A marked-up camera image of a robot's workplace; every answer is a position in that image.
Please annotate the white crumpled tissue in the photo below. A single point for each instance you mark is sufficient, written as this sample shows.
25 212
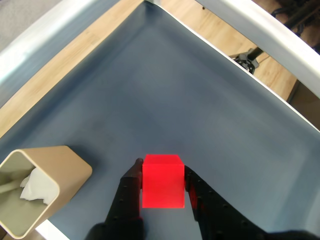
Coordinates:
37 187

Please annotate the red cube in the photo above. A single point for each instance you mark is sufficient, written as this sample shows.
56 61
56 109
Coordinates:
163 182

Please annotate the beige box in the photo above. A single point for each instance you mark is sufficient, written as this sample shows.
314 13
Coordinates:
67 172

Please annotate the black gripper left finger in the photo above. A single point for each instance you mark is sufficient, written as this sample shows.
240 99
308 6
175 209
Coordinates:
125 200

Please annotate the grey table mat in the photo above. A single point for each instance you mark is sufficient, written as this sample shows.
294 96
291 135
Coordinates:
175 100

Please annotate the white table rail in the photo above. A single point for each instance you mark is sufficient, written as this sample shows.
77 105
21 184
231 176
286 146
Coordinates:
275 32
37 32

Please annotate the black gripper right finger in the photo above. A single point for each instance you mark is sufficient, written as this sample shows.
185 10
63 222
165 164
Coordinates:
215 215

